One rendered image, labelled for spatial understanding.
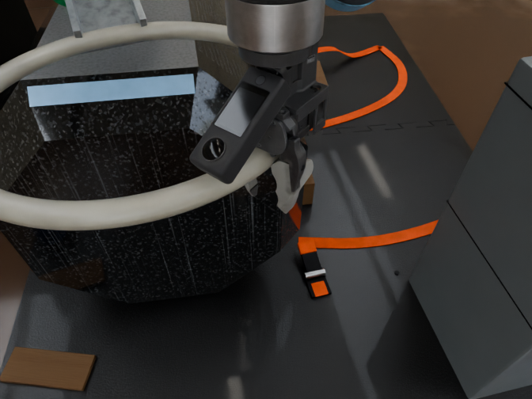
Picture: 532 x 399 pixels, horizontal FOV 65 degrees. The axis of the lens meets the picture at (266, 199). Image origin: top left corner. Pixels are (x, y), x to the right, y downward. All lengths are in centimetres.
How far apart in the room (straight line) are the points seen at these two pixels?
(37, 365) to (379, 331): 103
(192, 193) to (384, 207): 134
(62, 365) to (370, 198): 121
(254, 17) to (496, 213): 81
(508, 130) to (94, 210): 82
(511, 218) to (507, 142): 16
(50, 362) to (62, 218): 105
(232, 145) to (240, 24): 10
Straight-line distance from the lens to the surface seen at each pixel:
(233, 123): 41
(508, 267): 109
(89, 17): 90
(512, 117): 100
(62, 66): 95
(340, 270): 150
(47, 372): 146
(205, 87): 88
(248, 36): 39
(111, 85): 89
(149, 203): 43
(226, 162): 39
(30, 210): 47
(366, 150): 193
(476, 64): 274
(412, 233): 165
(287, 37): 38
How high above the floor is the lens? 128
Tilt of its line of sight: 49 degrees down
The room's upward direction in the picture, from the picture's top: straight up
